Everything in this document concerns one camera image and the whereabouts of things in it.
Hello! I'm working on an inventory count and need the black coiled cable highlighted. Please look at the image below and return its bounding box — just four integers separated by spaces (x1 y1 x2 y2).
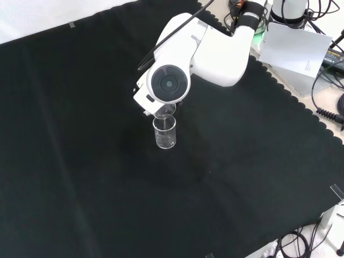
311 67 344 125

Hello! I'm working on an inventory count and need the clear glass beaker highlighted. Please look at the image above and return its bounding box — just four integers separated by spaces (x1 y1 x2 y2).
153 103 177 120
152 115 177 150

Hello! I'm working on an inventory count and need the grey metal box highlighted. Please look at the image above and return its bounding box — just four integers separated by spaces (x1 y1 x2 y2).
264 63 325 95

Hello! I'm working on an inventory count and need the grey metal bracket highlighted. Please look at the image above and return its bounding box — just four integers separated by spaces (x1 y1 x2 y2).
320 201 344 252

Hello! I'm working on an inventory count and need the black cable bundle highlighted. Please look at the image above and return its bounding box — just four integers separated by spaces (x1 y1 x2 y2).
303 0 344 35

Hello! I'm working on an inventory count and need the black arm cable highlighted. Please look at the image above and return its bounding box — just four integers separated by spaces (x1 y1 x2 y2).
137 0 216 70

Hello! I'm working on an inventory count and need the pale board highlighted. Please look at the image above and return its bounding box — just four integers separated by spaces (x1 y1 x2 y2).
258 21 333 79

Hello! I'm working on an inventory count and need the black bench cloth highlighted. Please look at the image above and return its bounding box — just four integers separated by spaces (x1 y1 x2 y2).
0 0 344 258

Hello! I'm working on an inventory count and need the black looped floor cable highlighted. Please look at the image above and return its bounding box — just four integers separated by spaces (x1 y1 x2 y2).
276 223 323 258

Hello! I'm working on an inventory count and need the black power adapter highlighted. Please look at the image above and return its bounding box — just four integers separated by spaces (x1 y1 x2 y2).
321 47 344 69

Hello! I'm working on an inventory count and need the black tripod leg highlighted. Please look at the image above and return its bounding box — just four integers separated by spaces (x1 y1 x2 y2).
329 28 344 52

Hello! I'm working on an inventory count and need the white power strip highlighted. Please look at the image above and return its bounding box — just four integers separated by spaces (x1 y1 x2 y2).
262 240 280 258

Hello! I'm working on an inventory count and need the black round base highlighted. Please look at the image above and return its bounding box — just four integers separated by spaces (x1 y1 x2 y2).
336 92 344 115

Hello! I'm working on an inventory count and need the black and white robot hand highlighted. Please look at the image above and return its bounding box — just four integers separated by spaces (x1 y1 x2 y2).
137 105 152 117

